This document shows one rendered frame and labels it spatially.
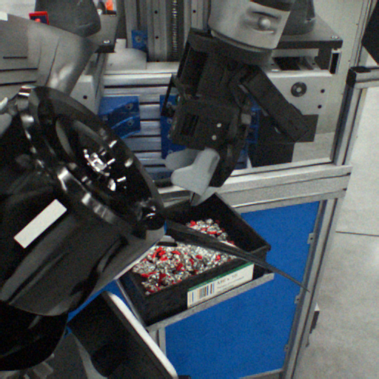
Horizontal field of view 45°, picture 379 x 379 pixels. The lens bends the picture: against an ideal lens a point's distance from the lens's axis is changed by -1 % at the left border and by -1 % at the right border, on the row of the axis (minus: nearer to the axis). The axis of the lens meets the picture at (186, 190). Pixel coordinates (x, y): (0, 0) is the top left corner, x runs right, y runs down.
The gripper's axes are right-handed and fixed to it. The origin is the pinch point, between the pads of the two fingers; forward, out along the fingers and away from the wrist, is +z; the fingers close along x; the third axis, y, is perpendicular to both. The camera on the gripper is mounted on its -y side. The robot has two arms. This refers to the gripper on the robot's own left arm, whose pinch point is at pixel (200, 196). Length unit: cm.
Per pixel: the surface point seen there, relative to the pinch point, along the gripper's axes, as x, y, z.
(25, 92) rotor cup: 21.0, 22.5, -19.4
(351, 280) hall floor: -61, -106, 73
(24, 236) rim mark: 27.3, 21.8, -14.8
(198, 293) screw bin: 1.0, -4.8, 16.5
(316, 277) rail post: -23, -49, 36
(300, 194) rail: -22.0, -31.9, 11.5
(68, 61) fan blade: 0.2, 18.8, -14.2
